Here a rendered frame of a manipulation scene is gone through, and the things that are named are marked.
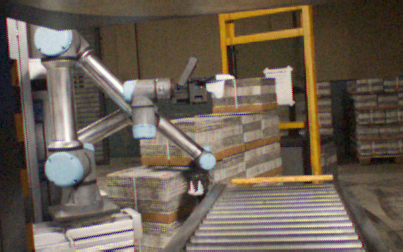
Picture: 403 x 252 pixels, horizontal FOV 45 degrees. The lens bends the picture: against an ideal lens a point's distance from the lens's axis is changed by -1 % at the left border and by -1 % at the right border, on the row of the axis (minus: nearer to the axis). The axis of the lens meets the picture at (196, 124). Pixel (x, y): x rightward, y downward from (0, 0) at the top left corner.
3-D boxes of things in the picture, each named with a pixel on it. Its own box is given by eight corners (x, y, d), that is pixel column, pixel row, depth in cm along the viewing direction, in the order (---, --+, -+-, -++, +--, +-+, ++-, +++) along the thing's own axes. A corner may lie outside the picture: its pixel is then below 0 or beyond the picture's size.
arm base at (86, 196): (64, 213, 168) (62, 185, 168) (58, 206, 182) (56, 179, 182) (108, 207, 174) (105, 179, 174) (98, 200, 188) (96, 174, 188)
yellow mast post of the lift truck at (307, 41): (310, 233, 374) (296, 1, 365) (313, 230, 382) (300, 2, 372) (321, 234, 369) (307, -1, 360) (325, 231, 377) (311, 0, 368)
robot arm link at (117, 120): (43, 146, 228) (146, 90, 231) (49, 143, 243) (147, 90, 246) (55, 168, 229) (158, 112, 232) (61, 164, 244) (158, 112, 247)
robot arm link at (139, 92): (127, 106, 166) (125, 81, 166) (159, 104, 166) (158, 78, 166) (123, 106, 159) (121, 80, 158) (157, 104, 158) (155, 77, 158)
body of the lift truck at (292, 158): (244, 234, 419) (237, 141, 415) (269, 218, 466) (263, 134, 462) (324, 241, 383) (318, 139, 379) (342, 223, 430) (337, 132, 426)
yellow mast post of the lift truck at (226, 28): (232, 227, 408) (218, 14, 399) (237, 224, 416) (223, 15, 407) (242, 228, 404) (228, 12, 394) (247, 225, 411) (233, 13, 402)
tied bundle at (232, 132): (167, 158, 299) (164, 120, 298) (193, 152, 324) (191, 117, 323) (222, 158, 279) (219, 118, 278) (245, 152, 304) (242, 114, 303)
